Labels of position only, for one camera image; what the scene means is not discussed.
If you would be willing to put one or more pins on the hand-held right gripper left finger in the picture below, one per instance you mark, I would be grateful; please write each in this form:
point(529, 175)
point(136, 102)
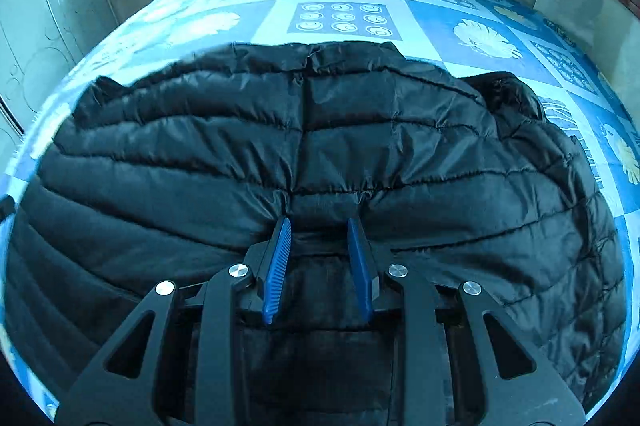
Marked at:
point(277, 271)

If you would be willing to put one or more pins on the black puffer jacket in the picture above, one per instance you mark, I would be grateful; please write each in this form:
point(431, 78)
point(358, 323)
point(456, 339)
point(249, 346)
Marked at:
point(200, 155)

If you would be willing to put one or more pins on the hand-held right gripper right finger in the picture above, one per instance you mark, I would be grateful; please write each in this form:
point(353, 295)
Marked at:
point(361, 271)

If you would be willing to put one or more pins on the white sliding door wardrobe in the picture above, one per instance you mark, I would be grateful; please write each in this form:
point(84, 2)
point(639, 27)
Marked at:
point(30, 30)

